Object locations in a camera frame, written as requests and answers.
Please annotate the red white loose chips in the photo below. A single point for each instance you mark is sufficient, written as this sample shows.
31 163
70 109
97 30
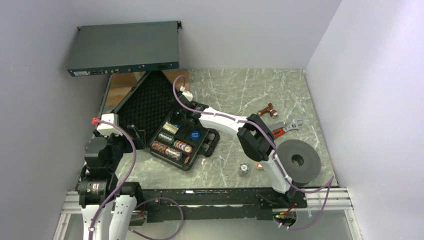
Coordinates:
183 146

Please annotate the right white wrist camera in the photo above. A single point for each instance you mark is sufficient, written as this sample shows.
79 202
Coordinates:
187 94

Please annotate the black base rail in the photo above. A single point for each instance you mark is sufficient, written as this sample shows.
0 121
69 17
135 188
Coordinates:
258 203

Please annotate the dark grey disc weight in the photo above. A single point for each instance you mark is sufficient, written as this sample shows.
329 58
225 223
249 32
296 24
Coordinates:
300 161

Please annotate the orange blue chip stack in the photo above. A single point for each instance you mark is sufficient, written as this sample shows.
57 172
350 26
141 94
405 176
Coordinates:
173 154

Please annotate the red card deck box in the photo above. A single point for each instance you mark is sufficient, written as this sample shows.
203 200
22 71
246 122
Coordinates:
259 166

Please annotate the wooden board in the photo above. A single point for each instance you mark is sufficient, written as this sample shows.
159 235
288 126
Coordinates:
121 85

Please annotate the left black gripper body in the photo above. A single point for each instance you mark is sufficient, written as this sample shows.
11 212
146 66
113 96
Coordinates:
137 142

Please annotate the black poker chip case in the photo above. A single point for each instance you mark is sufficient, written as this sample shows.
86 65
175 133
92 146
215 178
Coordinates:
151 103

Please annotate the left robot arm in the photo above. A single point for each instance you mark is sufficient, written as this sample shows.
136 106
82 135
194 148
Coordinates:
106 204

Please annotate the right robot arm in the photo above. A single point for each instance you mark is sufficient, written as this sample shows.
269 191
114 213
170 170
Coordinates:
255 138

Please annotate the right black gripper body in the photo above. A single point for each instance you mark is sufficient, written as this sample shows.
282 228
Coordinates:
182 117

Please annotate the brown pipe fitting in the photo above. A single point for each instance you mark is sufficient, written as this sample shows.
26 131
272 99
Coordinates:
268 110

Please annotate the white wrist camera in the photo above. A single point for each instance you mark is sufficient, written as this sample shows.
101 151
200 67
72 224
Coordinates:
106 120
187 94

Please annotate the blue small blind button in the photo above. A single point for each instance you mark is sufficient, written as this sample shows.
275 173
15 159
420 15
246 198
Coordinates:
195 135

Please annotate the red yellow blue chip stack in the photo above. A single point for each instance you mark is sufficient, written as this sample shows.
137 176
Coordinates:
159 147

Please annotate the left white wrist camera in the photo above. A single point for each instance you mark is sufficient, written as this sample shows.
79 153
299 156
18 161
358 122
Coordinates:
106 120

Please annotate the grey chip stack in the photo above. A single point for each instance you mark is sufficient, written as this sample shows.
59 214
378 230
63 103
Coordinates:
243 170

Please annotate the dark green rack unit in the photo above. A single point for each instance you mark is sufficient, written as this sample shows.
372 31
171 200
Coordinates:
125 48

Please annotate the blue white card deck box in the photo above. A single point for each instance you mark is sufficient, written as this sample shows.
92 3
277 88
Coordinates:
171 128

